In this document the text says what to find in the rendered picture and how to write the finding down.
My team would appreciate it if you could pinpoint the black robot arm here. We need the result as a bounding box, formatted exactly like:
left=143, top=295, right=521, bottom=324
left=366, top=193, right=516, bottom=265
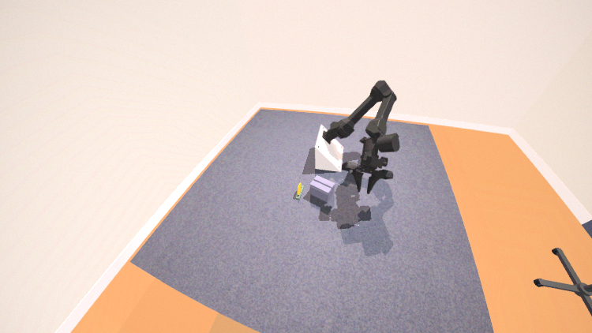
left=322, top=80, right=400, bottom=169

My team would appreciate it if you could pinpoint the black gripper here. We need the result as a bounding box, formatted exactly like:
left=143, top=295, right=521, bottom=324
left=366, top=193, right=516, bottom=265
left=342, top=151, right=393, bottom=194

